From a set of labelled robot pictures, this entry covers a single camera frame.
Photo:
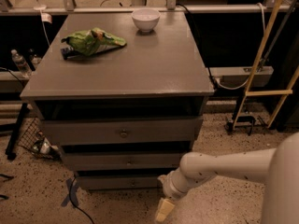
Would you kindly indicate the white ceramic bowl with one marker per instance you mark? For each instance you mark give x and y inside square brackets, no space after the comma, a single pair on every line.
[145,19]

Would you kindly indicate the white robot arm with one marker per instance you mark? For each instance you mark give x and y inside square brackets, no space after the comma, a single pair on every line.
[277,168]

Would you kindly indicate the dark plastic bottle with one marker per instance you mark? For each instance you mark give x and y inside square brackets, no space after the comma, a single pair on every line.
[34,58]

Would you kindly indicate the grey bottom drawer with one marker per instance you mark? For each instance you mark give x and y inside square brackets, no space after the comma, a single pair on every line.
[121,182]

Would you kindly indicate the blue tape cross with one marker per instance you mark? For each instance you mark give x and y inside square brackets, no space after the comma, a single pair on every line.
[71,196]

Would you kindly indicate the green chip bag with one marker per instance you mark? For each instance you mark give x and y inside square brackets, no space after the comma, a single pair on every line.
[90,42]

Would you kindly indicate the grey drawer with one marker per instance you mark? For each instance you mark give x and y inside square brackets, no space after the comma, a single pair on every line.
[121,182]
[116,132]
[121,160]

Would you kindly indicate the grey middle drawer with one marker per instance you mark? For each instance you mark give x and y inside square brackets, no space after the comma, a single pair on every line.
[121,160]

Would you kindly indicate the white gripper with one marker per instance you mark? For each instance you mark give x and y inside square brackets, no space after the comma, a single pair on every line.
[170,189]

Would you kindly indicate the grey drawer cabinet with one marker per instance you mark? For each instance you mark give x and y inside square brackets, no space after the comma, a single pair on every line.
[159,75]

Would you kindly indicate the yellow wooden ladder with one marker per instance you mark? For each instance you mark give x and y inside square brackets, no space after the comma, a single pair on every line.
[257,61]

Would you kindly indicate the clear plastic water bottle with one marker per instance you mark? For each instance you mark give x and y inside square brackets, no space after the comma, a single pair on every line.
[21,64]

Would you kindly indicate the grey top drawer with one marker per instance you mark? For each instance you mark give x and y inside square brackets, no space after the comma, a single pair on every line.
[116,132]

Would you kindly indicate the metal rail frame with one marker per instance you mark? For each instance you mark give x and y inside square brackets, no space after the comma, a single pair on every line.
[149,3]

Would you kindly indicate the black stand leg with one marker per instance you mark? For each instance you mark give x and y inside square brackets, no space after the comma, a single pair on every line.
[11,155]

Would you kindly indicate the black wire basket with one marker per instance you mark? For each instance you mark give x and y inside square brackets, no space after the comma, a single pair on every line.
[34,141]

